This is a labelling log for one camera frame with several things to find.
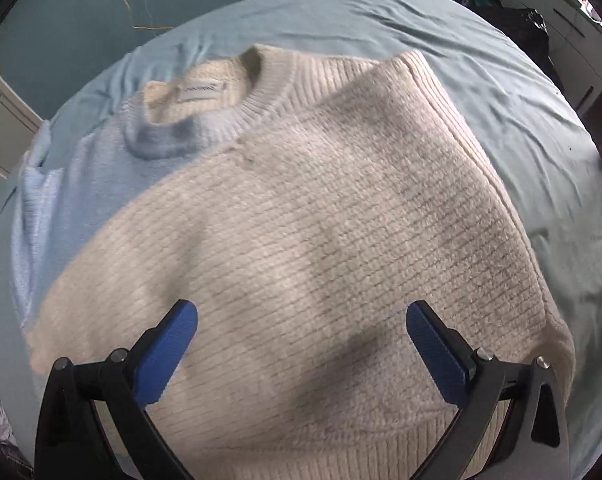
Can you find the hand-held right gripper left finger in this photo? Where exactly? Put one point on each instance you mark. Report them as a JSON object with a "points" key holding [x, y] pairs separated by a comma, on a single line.
{"points": [[166, 355]]}

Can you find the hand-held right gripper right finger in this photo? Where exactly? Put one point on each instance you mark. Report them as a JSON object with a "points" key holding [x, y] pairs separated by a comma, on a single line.
{"points": [[436, 355]]}

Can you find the cream and blue knit sweater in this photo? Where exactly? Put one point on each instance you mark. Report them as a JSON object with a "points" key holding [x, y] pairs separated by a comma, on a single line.
{"points": [[306, 210]]}

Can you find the pale grey door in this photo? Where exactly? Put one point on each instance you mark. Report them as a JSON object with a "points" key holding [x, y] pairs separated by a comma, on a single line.
{"points": [[1, 125]]}

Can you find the light blue bed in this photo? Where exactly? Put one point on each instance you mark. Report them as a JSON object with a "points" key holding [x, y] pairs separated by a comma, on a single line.
{"points": [[481, 60]]}

